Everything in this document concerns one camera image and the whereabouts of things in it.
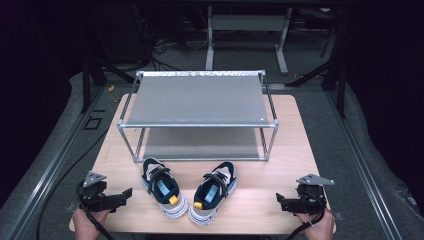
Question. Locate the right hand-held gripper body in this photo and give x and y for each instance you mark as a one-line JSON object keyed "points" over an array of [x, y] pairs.
{"points": [[308, 196]]}

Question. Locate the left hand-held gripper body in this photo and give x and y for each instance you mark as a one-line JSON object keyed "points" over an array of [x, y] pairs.
{"points": [[96, 196]]}

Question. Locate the navy white sneaker yellow tab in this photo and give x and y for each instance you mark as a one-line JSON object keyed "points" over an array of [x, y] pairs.
{"points": [[163, 188], [210, 195]]}

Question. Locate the grey metal two-tier shoe rack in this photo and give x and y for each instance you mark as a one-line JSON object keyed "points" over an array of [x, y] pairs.
{"points": [[200, 100]]}

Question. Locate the person's left hand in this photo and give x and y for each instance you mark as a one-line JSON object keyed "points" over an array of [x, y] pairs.
{"points": [[87, 223]]}

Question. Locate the person's right hand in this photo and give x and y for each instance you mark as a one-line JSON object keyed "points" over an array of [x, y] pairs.
{"points": [[316, 226]]}

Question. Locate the small yellow floor object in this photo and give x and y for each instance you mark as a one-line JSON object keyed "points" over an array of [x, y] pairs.
{"points": [[111, 89]]}

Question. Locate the black metal stand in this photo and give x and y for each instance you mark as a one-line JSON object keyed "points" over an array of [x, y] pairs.
{"points": [[90, 78], [333, 73]]}

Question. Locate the grey metal floor rail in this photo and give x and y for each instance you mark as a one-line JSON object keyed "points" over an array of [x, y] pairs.
{"points": [[363, 166], [50, 166]]}

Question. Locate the white metal table frame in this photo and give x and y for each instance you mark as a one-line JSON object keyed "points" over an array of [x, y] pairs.
{"points": [[246, 23]]}

